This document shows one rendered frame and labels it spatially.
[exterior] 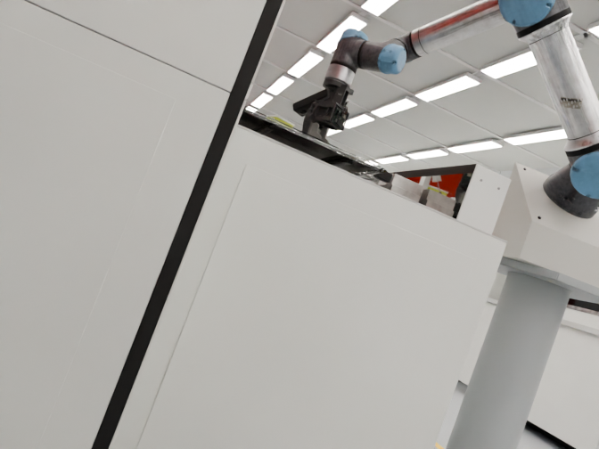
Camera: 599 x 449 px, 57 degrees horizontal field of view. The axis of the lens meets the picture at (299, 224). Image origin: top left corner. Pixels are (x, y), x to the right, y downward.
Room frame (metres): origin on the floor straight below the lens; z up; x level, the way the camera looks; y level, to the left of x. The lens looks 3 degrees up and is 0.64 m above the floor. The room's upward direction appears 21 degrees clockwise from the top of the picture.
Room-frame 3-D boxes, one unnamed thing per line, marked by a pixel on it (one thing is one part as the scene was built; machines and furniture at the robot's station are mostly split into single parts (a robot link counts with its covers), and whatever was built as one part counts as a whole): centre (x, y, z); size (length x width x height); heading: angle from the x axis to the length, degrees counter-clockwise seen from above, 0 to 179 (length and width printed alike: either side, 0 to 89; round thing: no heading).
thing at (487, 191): (1.44, -0.28, 0.89); 0.55 x 0.09 x 0.14; 16
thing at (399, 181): (1.34, -0.21, 0.89); 0.08 x 0.03 x 0.03; 106
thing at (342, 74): (1.48, 0.04, 1.13); 0.08 x 0.08 x 0.05
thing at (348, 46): (1.47, 0.04, 1.21); 0.09 x 0.08 x 0.11; 62
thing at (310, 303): (1.50, 0.01, 0.41); 0.96 x 0.64 x 0.82; 16
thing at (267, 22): (1.15, 0.25, 1.02); 0.81 x 0.03 x 0.40; 16
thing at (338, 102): (1.47, 0.03, 1.05); 0.09 x 0.08 x 0.12; 52
